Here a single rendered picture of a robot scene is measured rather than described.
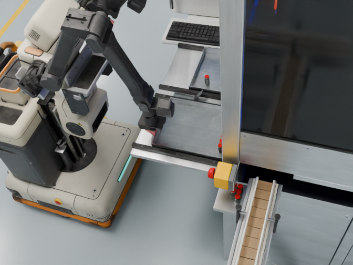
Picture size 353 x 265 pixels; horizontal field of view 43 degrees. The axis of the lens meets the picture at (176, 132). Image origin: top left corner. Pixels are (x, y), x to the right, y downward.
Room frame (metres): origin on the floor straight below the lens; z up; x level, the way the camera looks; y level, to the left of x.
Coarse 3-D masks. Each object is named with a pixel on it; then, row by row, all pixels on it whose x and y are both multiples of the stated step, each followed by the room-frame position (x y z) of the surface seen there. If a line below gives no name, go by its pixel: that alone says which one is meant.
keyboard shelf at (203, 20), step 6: (174, 18) 1.98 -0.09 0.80; (180, 18) 1.97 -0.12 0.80; (192, 18) 1.96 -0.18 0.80; (198, 18) 1.95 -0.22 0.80; (204, 18) 1.95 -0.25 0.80; (210, 18) 1.94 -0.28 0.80; (216, 18) 1.93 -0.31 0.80; (204, 24) 1.89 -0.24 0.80; (210, 24) 1.88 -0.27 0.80; (216, 24) 1.88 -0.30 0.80; (168, 30) 1.89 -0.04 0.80; (162, 42) 1.81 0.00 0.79; (168, 42) 1.80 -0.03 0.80; (174, 42) 1.79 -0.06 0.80; (180, 42) 1.78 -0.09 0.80; (186, 42) 1.77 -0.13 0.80
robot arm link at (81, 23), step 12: (72, 12) 1.14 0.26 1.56; (84, 12) 1.13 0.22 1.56; (72, 24) 1.09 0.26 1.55; (84, 24) 1.09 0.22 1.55; (96, 24) 1.09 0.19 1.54; (60, 36) 1.12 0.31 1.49; (72, 36) 1.09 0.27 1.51; (84, 36) 1.07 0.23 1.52; (60, 48) 1.14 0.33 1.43; (72, 48) 1.13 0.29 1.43; (60, 60) 1.15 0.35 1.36; (48, 72) 1.18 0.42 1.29; (60, 72) 1.17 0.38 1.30; (48, 84) 1.18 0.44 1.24; (60, 84) 1.18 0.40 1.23
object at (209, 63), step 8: (208, 48) 1.58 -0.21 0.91; (208, 56) 1.56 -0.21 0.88; (216, 56) 1.55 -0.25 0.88; (200, 64) 1.51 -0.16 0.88; (208, 64) 1.51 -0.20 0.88; (216, 64) 1.50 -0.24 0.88; (200, 72) 1.47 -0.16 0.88; (208, 72) 1.46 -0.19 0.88; (216, 72) 1.45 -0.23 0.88; (192, 80) 1.40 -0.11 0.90; (200, 80) 1.41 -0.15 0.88; (216, 80) 1.40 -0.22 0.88; (192, 88) 1.35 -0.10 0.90; (200, 88) 1.34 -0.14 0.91; (208, 88) 1.36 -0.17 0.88; (216, 88) 1.35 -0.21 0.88
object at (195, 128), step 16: (176, 112) 1.25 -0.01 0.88; (192, 112) 1.23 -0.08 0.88; (208, 112) 1.22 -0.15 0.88; (176, 128) 1.16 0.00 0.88; (192, 128) 1.14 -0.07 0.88; (208, 128) 1.13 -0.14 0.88; (160, 144) 1.09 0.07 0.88; (176, 144) 1.08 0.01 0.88; (192, 144) 1.06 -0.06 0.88; (208, 144) 1.05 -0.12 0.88
